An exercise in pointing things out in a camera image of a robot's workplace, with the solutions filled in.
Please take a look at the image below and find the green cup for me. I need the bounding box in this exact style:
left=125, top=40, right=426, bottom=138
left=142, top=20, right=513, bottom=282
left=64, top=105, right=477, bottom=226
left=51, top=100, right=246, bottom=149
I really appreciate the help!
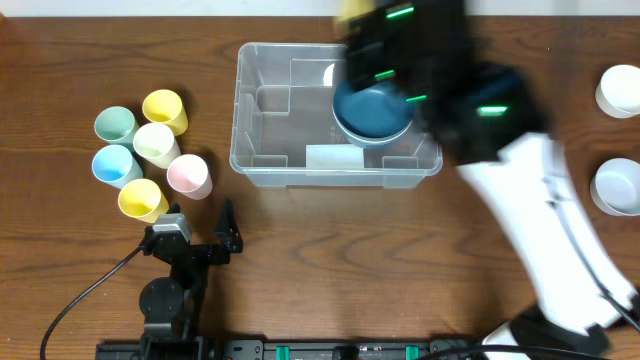
left=94, top=106, right=139, bottom=152

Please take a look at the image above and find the beige large bowl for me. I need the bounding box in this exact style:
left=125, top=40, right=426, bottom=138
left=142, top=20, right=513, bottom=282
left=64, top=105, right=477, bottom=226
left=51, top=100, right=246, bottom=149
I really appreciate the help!
left=336, top=117, right=413, bottom=148

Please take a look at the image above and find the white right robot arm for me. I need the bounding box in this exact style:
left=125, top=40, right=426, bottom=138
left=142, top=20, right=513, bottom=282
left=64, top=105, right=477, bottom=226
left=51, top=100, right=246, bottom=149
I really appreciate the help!
left=333, top=0, right=639, bottom=359

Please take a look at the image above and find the dark blue bowl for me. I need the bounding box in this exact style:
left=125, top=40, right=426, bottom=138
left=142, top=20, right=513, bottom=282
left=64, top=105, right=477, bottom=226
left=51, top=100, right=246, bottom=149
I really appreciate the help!
left=333, top=81, right=416, bottom=139
left=348, top=136, right=398, bottom=149

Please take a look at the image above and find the yellow cup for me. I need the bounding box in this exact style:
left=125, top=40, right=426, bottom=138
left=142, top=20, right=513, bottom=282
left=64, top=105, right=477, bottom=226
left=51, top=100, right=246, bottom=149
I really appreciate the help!
left=142, top=89, right=189, bottom=136
left=118, top=178, right=169, bottom=224

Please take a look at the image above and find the clear plastic storage bin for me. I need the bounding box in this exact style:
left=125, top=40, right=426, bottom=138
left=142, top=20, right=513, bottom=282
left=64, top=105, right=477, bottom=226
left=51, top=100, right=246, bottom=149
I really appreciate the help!
left=230, top=42, right=443, bottom=189

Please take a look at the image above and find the cream cup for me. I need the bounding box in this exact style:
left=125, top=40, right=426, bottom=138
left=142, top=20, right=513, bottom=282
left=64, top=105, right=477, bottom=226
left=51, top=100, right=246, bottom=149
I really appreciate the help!
left=133, top=123, right=181, bottom=169

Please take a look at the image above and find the yellow small bowl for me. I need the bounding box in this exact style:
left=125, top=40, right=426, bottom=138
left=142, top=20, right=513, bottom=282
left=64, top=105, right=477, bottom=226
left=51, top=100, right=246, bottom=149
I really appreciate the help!
left=333, top=0, right=376, bottom=37

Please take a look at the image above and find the light grey small bowl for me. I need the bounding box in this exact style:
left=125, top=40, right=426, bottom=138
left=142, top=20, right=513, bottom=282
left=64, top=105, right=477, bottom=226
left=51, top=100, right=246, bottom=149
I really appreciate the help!
left=590, top=158, right=639, bottom=217

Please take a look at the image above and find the yellow cup upper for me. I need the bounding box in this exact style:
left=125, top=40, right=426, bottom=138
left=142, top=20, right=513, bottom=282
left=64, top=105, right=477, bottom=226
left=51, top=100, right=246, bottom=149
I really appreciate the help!
left=142, top=89, right=189, bottom=136

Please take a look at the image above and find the white small bowl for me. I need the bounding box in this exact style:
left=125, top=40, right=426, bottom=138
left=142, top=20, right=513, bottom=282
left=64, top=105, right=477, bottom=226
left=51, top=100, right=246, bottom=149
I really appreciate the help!
left=595, top=64, right=639, bottom=119

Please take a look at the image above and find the pink cup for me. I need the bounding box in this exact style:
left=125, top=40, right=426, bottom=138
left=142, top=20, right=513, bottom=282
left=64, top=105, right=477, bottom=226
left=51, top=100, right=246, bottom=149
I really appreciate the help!
left=166, top=154, right=213, bottom=200

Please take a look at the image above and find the light blue cup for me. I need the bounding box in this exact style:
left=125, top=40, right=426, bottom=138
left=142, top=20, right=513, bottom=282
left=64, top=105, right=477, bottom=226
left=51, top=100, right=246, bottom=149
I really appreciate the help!
left=91, top=145, right=143, bottom=189

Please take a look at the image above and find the yellow cup lower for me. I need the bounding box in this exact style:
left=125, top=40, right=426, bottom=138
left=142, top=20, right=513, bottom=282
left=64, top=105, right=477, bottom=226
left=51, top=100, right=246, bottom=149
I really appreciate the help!
left=118, top=178, right=169, bottom=224

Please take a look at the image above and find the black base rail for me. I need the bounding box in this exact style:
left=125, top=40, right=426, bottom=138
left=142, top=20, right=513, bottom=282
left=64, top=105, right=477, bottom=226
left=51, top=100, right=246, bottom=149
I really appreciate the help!
left=95, top=337, right=592, bottom=360

